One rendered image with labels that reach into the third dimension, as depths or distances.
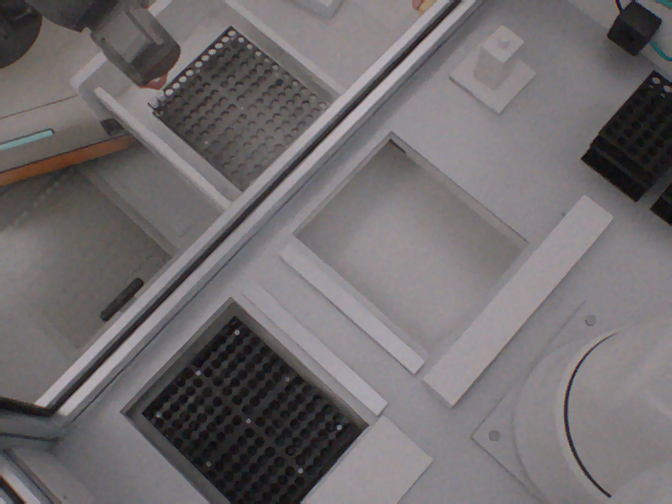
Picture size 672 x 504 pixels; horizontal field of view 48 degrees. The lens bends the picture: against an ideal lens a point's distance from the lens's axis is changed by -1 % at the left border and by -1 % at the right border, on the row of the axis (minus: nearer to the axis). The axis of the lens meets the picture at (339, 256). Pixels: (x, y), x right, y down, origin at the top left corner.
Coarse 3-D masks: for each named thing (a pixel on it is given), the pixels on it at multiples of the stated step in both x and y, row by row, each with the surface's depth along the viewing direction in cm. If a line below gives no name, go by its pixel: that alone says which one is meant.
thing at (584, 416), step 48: (576, 336) 95; (624, 336) 70; (528, 384) 92; (576, 384) 74; (624, 384) 62; (480, 432) 92; (528, 432) 89; (576, 432) 73; (624, 432) 64; (528, 480) 91; (576, 480) 76; (624, 480) 68
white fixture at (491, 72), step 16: (496, 32) 100; (480, 48) 100; (496, 48) 99; (512, 48) 99; (464, 64) 107; (480, 64) 103; (496, 64) 100; (512, 64) 103; (464, 80) 106; (480, 80) 106; (496, 80) 103; (512, 80) 106; (528, 80) 106; (480, 96) 105; (496, 96) 105; (512, 96) 105; (496, 112) 105
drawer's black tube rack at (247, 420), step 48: (240, 336) 102; (192, 384) 101; (240, 384) 100; (288, 384) 100; (192, 432) 99; (240, 432) 99; (288, 432) 102; (336, 432) 98; (240, 480) 97; (288, 480) 97
